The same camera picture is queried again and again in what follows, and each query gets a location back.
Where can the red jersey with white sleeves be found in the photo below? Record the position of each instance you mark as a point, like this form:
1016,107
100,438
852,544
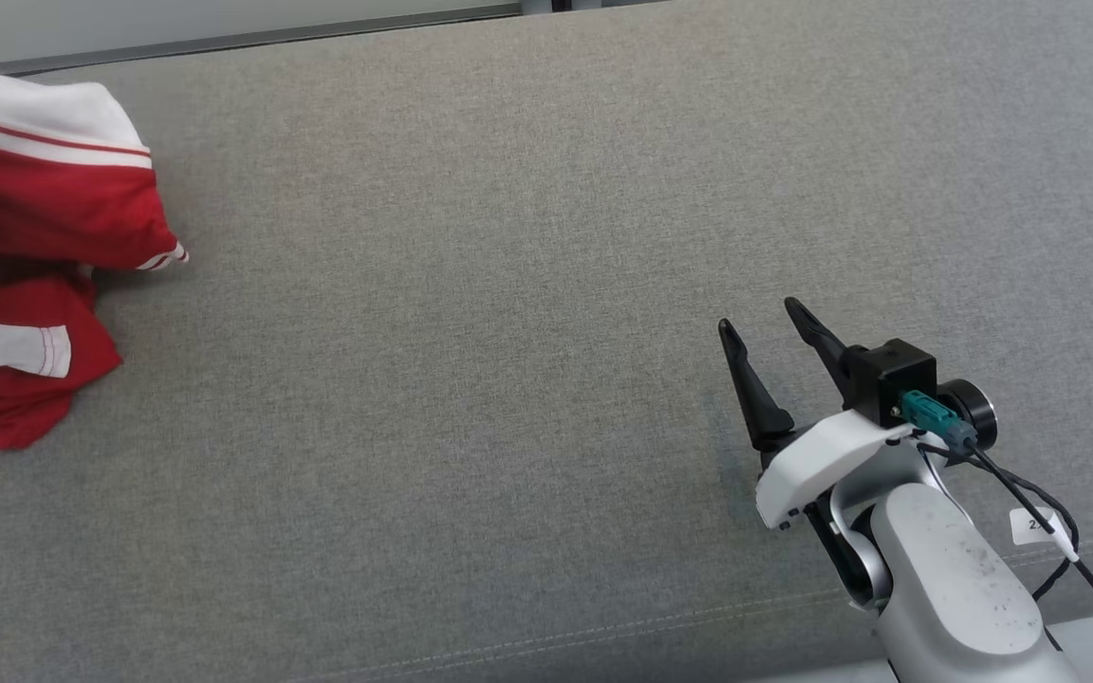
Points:
53,199

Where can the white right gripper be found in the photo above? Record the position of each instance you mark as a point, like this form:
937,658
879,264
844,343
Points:
822,455

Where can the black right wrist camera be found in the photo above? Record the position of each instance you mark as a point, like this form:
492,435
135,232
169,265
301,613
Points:
893,375

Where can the grey partition base rail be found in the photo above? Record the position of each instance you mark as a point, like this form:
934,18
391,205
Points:
224,43

